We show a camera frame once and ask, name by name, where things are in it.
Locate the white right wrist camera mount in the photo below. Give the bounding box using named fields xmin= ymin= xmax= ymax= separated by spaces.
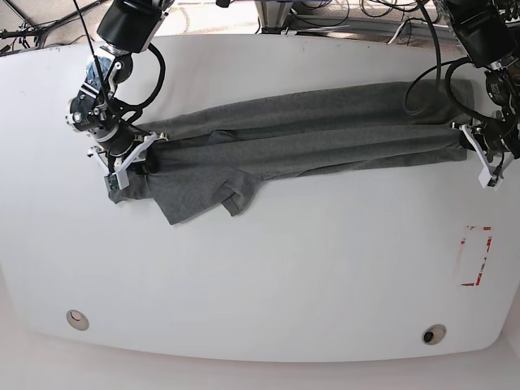
xmin=87 ymin=132 xmax=158 ymax=192

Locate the aluminium frame rail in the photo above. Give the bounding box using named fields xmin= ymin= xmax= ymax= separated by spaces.
xmin=259 ymin=16 xmax=456 ymax=46

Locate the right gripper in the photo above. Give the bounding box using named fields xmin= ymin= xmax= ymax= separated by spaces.
xmin=87 ymin=131 xmax=167 ymax=175

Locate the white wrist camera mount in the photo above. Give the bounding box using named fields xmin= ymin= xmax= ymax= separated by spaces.
xmin=87 ymin=132 xmax=158 ymax=192
xmin=459 ymin=124 xmax=514 ymax=191

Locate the grey T-shirt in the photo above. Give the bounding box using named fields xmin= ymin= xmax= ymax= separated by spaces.
xmin=109 ymin=80 xmax=467 ymax=224

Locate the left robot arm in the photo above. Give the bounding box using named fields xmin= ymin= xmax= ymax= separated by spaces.
xmin=435 ymin=1 xmax=519 ymax=159

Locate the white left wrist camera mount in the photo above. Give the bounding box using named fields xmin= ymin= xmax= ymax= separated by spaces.
xmin=459 ymin=124 xmax=514 ymax=191

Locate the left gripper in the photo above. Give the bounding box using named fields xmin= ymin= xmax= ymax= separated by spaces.
xmin=450 ymin=119 xmax=514 ymax=171

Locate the right table grommet hole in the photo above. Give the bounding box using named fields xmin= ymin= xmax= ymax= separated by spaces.
xmin=422 ymin=324 xmax=447 ymax=345

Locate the red tape rectangle marking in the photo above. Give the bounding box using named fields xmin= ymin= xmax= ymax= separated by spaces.
xmin=455 ymin=225 xmax=493 ymax=287

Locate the table grommet hole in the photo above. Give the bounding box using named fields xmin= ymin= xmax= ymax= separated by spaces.
xmin=422 ymin=324 xmax=447 ymax=345
xmin=66 ymin=310 xmax=89 ymax=332

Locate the black tripod stand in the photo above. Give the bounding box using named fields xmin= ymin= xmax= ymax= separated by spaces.
xmin=1 ymin=1 xmax=107 ymax=56

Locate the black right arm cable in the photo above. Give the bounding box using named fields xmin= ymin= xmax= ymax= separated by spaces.
xmin=72 ymin=0 xmax=167 ymax=135

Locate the left table grommet hole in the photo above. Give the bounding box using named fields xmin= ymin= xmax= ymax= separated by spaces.
xmin=66 ymin=310 xmax=89 ymax=332

